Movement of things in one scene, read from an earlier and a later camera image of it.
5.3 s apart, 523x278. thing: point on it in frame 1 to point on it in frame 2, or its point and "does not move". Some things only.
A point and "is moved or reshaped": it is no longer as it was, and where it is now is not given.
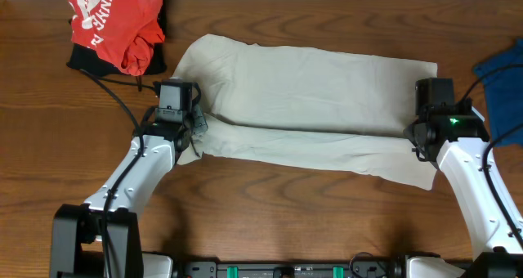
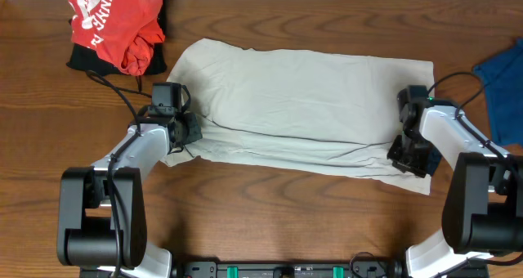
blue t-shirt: (504, 93) does not move
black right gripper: (409, 132) to (426, 168)
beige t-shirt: (306, 106) is moved or reshaped
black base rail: (254, 270) does not move
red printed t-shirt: (122, 24) does not move
